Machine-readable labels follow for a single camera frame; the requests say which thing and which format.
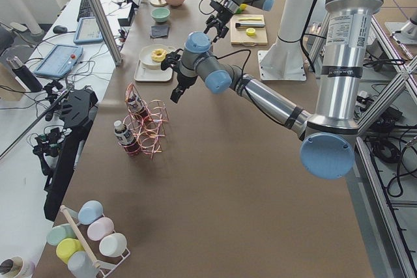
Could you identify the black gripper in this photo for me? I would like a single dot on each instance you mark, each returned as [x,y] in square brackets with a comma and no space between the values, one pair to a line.
[221,18]
[186,80]

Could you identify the white serving tray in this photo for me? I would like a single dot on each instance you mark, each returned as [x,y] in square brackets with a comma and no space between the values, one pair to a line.
[145,74]

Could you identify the tea bottle in rack back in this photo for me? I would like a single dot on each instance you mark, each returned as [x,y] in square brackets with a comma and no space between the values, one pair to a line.
[136,107]

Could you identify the tea bottle in rack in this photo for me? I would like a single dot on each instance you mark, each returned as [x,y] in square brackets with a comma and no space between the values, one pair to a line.
[126,138]
[136,107]

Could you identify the tea bottle in rack front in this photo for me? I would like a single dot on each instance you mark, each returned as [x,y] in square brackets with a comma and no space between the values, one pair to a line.
[126,138]

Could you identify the steel muddler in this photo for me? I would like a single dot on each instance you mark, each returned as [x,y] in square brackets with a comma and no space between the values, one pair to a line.
[240,25]

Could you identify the wooden cutting board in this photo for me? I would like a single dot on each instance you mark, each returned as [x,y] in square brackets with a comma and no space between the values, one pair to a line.
[239,37]

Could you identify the yellow plastic knife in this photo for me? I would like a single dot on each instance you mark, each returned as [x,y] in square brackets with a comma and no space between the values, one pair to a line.
[250,19]

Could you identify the lemon half slice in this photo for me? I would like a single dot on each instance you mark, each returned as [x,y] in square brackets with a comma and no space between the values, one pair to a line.
[250,31]

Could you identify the glazed donut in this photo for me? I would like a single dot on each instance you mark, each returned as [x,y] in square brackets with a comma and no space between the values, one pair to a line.
[158,55]

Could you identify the white plate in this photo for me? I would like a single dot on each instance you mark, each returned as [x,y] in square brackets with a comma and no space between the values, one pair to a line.
[145,55]

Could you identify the mint green bowl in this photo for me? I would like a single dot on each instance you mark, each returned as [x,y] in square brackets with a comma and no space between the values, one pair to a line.
[160,14]

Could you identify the grey folded cloth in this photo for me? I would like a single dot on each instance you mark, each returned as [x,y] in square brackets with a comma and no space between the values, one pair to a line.
[159,31]

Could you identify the blue teach pendant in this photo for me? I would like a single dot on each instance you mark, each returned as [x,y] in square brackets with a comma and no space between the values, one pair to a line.
[87,31]
[59,61]

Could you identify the black keyboard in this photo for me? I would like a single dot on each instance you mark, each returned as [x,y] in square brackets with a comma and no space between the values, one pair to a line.
[85,10]

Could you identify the computer mouse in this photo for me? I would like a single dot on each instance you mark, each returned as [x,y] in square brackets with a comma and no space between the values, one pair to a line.
[59,29]

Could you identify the black thermos bottle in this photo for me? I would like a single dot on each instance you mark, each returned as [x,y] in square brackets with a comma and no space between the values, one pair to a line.
[24,74]

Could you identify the blue cup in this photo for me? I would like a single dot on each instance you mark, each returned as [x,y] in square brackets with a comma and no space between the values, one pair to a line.
[90,212]

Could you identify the pink cup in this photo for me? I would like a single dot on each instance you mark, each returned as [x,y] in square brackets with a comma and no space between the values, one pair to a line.
[100,228]

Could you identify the cream white cup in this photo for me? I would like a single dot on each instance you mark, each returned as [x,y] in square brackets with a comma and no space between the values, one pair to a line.
[113,245]

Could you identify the mint green cup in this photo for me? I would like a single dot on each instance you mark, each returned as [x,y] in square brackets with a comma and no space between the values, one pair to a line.
[59,233]

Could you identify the yellow cup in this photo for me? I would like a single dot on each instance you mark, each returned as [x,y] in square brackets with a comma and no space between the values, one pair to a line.
[67,247]

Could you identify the copper wire bottle rack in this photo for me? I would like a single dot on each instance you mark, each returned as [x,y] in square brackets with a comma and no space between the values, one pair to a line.
[148,131]

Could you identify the aluminium frame post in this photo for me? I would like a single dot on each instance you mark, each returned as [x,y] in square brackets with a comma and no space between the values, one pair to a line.
[105,29]

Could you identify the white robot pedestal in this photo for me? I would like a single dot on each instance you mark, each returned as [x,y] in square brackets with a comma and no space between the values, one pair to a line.
[284,60]

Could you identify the black camera stand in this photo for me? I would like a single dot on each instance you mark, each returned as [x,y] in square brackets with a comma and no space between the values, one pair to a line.
[58,148]

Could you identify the wooden rack handle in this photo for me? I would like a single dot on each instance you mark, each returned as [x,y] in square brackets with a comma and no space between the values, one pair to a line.
[68,214]

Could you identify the white wire cup rack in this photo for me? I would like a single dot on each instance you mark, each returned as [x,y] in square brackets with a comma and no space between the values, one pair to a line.
[107,264]

